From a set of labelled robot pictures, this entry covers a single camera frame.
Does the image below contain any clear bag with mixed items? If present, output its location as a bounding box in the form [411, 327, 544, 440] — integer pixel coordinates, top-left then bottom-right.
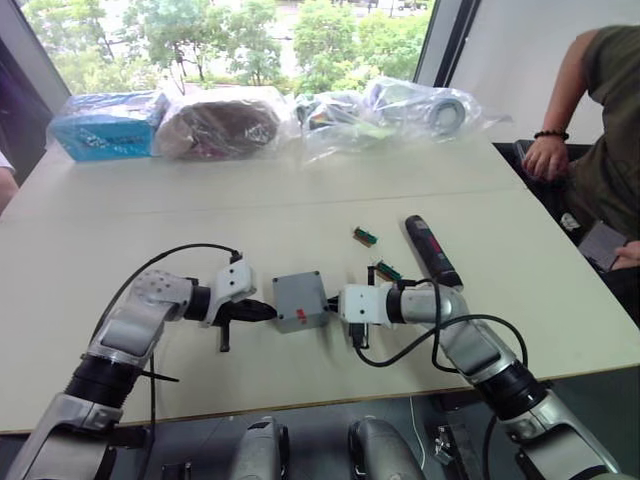
[293, 91, 387, 165]

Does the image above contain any person in white shirt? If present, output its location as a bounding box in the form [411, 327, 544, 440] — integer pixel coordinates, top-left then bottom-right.
[0, 148, 21, 217]

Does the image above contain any grey flat device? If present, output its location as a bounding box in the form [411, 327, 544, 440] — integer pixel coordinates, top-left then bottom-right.
[580, 220, 633, 273]

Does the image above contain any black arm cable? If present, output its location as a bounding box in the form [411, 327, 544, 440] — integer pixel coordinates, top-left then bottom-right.
[353, 278, 530, 374]
[93, 242, 245, 351]

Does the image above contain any person in olive shirt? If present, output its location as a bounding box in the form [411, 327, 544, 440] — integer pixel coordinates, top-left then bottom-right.
[565, 23, 640, 331]

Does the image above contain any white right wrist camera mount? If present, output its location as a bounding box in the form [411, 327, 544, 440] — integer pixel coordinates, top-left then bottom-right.
[339, 283, 394, 329]

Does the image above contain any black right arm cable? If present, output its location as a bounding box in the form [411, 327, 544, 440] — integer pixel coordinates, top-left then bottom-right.
[353, 278, 530, 374]

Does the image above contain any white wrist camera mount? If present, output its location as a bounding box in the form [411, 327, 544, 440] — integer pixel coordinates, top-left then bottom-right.
[339, 283, 394, 329]
[201, 259, 259, 329]

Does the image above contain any clear bag with silver roll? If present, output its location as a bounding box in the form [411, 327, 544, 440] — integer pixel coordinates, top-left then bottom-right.
[361, 76, 515, 147]

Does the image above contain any black red electric screwdriver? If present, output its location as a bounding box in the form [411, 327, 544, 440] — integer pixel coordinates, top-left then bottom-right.
[403, 214, 465, 290]

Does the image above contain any thin white cable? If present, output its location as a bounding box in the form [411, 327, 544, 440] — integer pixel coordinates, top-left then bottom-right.
[408, 394, 428, 472]

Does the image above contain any grey plastic junction box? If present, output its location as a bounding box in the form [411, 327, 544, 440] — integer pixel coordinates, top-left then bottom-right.
[271, 270, 331, 336]

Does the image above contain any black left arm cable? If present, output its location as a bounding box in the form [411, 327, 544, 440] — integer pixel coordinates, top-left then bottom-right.
[93, 242, 245, 351]

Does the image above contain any person's right hand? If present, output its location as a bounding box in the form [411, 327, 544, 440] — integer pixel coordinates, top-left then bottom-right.
[520, 135, 572, 183]

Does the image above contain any brown item in plastic bag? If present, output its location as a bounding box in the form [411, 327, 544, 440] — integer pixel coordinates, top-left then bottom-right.
[155, 96, 286, 163]

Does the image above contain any blue box in plastic wrap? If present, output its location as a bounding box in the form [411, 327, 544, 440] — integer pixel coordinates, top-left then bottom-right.
[45, 90, 170, 163]

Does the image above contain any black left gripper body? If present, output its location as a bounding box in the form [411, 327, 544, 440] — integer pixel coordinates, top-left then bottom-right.
[217, 298, 254, 354]

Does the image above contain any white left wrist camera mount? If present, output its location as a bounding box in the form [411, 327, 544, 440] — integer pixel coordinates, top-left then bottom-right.
[201, 259, 259, 329]

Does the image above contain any grey rounded shape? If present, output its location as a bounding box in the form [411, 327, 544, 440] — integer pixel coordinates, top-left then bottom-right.
[233, 414, 292, 480]
[346, 414, 427, 480]

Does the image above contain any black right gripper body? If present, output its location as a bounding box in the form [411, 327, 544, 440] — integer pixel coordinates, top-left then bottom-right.
[334, 264, 378, 351]

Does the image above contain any small green brown connector block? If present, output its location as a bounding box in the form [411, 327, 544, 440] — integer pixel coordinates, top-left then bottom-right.
[352, 225, 380, 249]
[374, 259, 403, 283]

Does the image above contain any black metal bracket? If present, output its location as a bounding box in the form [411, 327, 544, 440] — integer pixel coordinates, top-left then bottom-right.
[433, 423, 484, 469]

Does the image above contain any person's left hand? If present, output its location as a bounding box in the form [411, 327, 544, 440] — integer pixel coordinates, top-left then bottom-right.
[613, 241, 640, 272]

